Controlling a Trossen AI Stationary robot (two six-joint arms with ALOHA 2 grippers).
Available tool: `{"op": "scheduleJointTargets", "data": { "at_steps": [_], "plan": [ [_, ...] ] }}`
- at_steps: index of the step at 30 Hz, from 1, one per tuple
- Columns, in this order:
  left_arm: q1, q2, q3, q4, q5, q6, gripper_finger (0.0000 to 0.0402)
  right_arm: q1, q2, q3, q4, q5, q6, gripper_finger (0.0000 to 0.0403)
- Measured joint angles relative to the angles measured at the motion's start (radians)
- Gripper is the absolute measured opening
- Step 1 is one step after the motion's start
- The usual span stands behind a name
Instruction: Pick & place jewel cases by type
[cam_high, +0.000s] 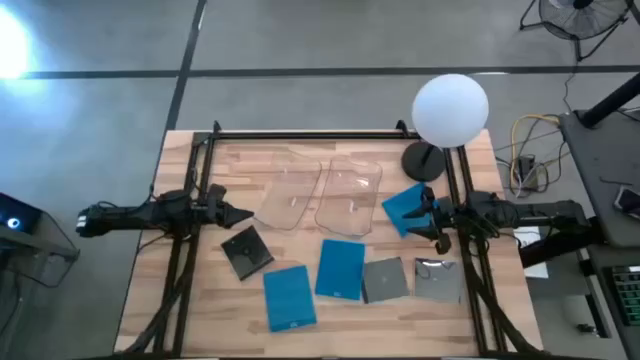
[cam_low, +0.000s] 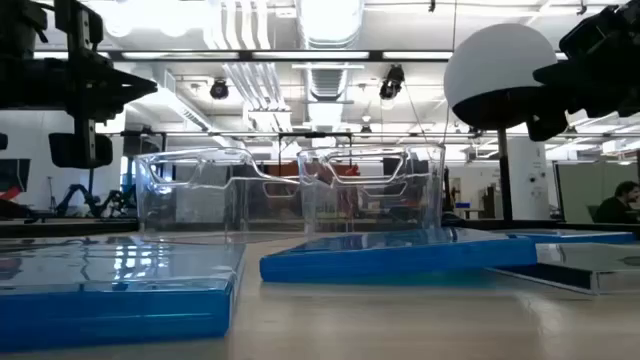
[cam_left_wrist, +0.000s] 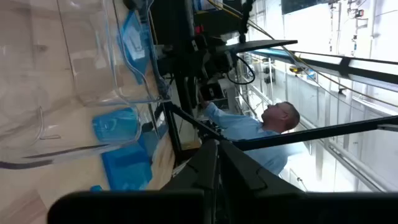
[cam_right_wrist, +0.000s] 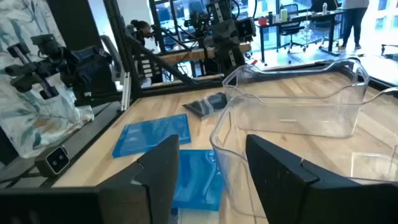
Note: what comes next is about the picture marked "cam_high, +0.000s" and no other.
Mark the black jewel case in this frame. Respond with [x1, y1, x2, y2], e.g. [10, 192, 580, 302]
[220, 224, 275, 282]

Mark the smartphone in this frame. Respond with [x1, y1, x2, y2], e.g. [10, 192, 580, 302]
[613, 185, 640, 221]

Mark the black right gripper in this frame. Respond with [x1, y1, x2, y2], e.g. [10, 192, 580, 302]
[402, 188, 459, 241]

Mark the black desk support bar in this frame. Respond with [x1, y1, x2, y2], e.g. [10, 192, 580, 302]
[519, 224, 606, 269]

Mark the white paper sheet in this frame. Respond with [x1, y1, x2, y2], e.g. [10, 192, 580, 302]
[513, 227, 550, 280]

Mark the grey desk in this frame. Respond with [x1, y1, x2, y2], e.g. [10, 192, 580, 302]
[558, 107, 640, 249]

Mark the clear acrylic box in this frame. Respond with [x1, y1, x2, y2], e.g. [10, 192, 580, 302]
[0, 192, 81, 289]

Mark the black pole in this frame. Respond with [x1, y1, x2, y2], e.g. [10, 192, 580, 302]
[577, 72, 640, 129]

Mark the black aluminium rig frame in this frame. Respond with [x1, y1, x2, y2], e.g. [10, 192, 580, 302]
[114, 119, 546, 359]

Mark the yellow cable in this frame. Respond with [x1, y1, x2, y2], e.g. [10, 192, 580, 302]
[509, 113, 561, 186]

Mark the backlit keyboard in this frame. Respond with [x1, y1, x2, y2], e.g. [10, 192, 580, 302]
[610, 265, 640, 326]

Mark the blue rectangular case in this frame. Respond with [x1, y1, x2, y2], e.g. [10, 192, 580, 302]
[314, 238, 367, 302]
[262, 264, 318, 333]

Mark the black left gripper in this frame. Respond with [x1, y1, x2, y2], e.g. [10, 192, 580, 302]
[203, 183, 255, 229]

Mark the silver reflective jewel case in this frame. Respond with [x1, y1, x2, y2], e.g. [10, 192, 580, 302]
[413, 257, 464, 304]

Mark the white globe table lamp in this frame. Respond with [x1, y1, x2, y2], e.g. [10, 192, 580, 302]
[401, 73, 490, 183]

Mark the grey power strip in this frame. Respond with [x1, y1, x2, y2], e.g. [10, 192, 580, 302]
[517, 154, 539, 189]

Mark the clear plastic bin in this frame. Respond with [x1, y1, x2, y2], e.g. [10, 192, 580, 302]
[313, 157, 384, 238]
[253, 151, 323, 232]

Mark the blue square pad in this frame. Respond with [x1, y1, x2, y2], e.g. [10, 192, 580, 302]
[381, 182, 441, 239]

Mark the dark grey jewel case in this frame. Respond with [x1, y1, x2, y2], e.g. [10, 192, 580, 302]
[361, 256, 410, 305]

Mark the black floor fan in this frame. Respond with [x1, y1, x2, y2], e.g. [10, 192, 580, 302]
[518, 0, 636, 62]

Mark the black device with blue light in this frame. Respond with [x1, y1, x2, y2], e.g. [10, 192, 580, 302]
[0, 192, 44, 234]

